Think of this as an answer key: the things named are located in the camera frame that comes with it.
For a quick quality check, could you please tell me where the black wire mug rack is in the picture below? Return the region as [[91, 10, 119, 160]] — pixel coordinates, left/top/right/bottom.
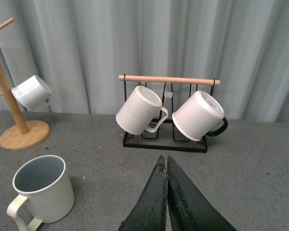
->
[[118, 74, 221, 153]]

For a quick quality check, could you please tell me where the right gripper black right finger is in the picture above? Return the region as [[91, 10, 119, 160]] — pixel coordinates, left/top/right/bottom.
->
[[167, 156, 235, 231]]

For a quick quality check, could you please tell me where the wooden mug tree stand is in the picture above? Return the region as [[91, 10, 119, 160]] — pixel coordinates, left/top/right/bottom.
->
[[0, 17, 51, 152]]

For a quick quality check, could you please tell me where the white mug black handle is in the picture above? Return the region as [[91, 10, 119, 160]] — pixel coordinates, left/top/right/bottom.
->
[[172, 90, 228, 141]]

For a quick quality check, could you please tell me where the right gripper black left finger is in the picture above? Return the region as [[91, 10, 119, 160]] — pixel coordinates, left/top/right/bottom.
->
[[119, 156, 168, 231]]

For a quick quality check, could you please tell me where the cream ribbed mug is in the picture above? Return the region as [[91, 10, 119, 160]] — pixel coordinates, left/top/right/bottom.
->
[[116, 86, 168, 135], [7, 155, 75, 231]]

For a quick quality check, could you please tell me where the white mug on tree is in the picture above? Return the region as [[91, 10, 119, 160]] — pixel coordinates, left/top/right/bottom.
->
[[11, 75, 52, 111]]

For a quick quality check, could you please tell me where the cream ribbed hanging mug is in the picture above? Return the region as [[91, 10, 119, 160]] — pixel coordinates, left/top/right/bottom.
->
[[116, 86, 168, 135]]

